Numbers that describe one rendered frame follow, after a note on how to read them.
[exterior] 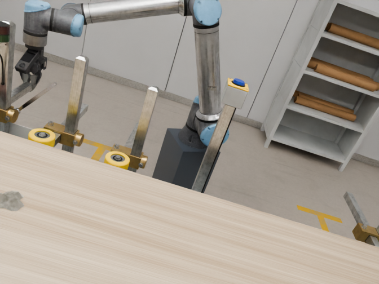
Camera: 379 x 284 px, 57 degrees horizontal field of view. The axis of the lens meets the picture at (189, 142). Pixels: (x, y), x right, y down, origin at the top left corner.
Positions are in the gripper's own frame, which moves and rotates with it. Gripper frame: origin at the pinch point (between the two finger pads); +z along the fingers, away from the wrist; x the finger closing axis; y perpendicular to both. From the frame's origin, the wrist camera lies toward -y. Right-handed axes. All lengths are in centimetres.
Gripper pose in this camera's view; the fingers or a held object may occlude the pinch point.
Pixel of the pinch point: (29, 89)
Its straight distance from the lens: 167.8
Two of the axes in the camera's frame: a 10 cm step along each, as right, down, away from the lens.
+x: -9.5, -3.0, -0.5
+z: -2.9, 8.2, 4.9
